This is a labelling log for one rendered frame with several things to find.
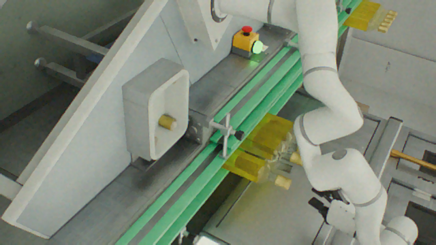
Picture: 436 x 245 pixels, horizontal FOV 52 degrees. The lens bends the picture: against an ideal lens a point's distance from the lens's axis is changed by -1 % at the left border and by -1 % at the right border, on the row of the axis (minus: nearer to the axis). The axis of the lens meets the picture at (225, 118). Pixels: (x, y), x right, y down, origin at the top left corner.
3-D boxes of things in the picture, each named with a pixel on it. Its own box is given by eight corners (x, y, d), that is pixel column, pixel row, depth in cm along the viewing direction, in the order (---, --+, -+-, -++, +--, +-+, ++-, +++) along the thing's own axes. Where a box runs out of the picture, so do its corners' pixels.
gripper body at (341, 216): (366, 233, 131) (334, 211, 136) (377, 210, 124) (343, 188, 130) (353, 248, 126) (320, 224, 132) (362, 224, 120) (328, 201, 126)
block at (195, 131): (182, 138, 141) (201, 146, 138) (182, 114, 135) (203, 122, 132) (189, 132, 143) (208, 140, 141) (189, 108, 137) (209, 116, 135)
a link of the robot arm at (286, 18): (269, 33, 126) (324, 47, 121) (265, 1, 115) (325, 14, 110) (281, 7, 130) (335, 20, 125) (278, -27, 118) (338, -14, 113)
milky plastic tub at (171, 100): (128, 152, 126) (153, 164, 123) (122, 86, 113) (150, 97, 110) (164, 120, 139) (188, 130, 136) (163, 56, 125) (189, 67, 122)
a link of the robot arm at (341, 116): (287, 79, 112) (291, 131, 105) (336, 58, 104) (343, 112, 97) (317, 100, 121) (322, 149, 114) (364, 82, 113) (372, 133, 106)
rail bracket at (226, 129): (201, 151, 139) (237, 167, 135) (204, 107, 129) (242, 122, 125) (206, 145, 141) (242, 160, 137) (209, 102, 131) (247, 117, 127)
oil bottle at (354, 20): (331, 22, 236) (384, 37, 226) (333, 11, 232) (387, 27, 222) (334, 18, 240) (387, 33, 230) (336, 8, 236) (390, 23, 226)
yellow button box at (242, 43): (230, 52, 166) (248, 58, 163) (232, 33, 161) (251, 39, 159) (239, 44, 171) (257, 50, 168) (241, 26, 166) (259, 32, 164)
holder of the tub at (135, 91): (128, 165, 130) (150, 175, 127) (121, 85, 113) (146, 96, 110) (163, 133, 142) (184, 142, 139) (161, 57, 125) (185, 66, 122)
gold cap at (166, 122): (173, 132, 133) (161, 126, 135) (178, 121, 134) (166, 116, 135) (168, 129, 130) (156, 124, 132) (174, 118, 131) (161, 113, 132)
